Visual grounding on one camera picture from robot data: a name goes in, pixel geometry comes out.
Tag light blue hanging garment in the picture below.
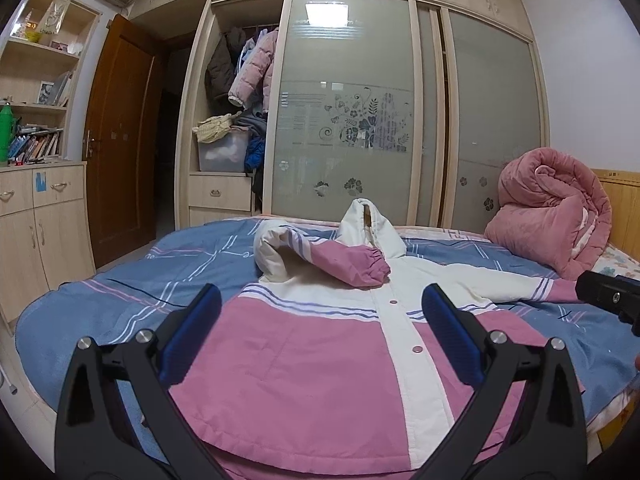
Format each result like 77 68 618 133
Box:
236 35 263 78

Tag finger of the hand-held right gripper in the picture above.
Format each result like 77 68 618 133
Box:
575 270 640 337

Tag floral undersheet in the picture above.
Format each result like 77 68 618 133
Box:
585 242 640 441

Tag wooden headboard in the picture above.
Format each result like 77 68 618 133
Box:
590 167 640 256

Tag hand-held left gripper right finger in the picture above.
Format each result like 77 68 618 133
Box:
412 284 587 480

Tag white paper bag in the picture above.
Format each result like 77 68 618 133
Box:
37 0 71 36

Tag blue crumpled cloth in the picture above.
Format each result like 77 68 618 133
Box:
244 135 266 171

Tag beige bookshelf cabinet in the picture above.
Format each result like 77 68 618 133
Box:
0 0 103 321

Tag narrow frosted sliding door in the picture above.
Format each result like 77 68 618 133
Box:
415 2 446 228

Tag frosted sliding door, large floral print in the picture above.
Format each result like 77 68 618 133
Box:
270 0 418 226

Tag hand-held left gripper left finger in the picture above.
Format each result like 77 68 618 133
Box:
54 283 223 480

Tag leaning books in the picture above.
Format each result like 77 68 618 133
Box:
52 71 74 107

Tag pink and white hooded jacket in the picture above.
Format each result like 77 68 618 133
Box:
167 198 583 478

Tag dark brown hanging jacket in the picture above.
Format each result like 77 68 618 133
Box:
205 27 247 106

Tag beige crumpled cloth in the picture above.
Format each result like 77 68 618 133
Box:
194 114 241 143

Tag frosted sliding door, small flowers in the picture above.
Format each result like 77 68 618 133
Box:
440 7 546 233

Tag dark grey clothes pile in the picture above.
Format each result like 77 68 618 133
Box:
234 111 269 137

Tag clear plastic storage box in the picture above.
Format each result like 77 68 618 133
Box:
197 127 251 173

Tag row of books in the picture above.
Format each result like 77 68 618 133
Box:
7 129 65 163

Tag green bottle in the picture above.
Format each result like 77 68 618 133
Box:
0 102 21 166

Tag wardrobe drawer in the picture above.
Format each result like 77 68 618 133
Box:
189 174 252 212

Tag pink hanging puffer jacket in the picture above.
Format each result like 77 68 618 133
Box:
228 27 279 111

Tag rolled pink quilt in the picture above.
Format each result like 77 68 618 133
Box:
484 147 613 281

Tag brown wooden door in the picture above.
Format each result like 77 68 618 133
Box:
82 14 166 268

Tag bed with blue striped sheet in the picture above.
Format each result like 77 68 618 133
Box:
15 215 640 480

